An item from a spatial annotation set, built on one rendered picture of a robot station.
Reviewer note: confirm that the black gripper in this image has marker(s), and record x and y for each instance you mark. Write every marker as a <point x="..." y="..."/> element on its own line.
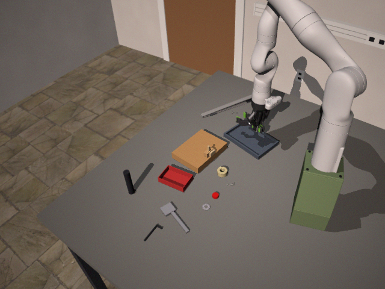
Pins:
<point x="259" y="114"/>

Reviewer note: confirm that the light brown wooden board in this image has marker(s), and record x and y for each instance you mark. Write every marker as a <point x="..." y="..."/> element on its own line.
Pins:
<point x="191" y="153"/>

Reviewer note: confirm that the red rectangular tray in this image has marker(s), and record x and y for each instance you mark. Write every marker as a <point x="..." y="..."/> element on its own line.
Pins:
<point x="175" y="178"/>

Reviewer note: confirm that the cream ring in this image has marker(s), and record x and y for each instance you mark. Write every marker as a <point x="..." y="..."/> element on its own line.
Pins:
<point x="221" y="171"/>

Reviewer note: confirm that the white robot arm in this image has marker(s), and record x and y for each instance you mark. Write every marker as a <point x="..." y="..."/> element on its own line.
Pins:
<point x="342" y="86"/>

